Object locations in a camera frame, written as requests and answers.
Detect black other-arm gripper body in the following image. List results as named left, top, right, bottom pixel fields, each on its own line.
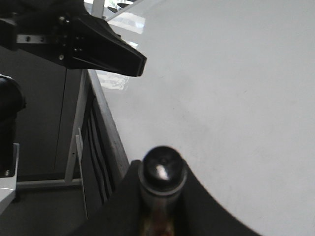
left=0, top=0, right=86, bottom=66

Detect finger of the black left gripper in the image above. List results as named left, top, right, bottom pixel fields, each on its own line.
left=65, top=14, right=147, bottom=77

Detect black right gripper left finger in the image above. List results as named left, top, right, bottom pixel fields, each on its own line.
left=69, top=160, right=141, bottom=236

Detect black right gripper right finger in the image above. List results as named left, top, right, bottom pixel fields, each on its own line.
left=172, top=159, right=259, bottom=236

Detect black and white whiteboard marker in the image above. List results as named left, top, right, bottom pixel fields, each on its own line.
left=138, top=146, right=188, bottom=236

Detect white whiteboard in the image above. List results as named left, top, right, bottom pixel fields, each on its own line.
left=97, top=0, right=315, bottom=236

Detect grey metal table frame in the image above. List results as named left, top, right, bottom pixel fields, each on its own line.
left=14, top=70, right=89, bottom=219

